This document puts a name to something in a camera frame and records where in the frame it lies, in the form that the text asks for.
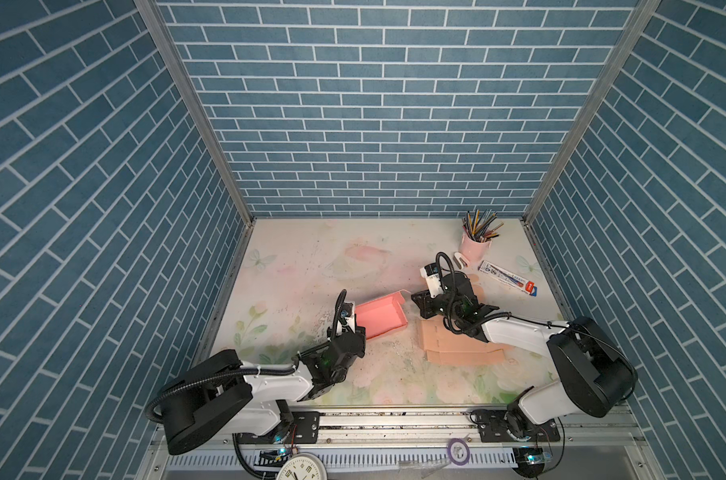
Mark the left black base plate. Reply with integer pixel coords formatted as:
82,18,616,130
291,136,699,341
262,411,321,445

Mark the aluminium mounting rail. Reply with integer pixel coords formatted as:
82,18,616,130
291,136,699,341
146,405,646,451

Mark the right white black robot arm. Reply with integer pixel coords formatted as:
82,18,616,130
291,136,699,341
411,282,638,442

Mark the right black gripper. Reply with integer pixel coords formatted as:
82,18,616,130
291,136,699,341
409,288,462,323

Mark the white round clock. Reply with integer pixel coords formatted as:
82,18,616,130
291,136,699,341
275,453,329,480

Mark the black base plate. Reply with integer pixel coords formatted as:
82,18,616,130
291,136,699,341
469,409,562,443
262,411,321,445

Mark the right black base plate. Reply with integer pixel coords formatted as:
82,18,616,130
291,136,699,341
469,409,562,443

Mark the orange paper box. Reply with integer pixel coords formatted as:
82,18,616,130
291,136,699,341
419,281,508,367

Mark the white toothpaste tube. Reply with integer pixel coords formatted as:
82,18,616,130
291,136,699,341
478,260,538,297

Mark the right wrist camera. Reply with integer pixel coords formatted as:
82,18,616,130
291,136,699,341
420,263,445,298

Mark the coloured pencils bundle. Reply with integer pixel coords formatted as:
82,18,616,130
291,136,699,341
462,210,505,243

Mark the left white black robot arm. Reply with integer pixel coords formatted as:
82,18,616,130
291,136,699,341
144,325,366,455

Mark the purple tape roll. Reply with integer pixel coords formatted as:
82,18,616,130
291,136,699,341
447,438,471,466

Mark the pink paper box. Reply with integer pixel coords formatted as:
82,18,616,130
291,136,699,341
355,292,408,340

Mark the pink pencil cup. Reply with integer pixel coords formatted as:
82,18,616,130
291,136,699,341
459,233,493,264

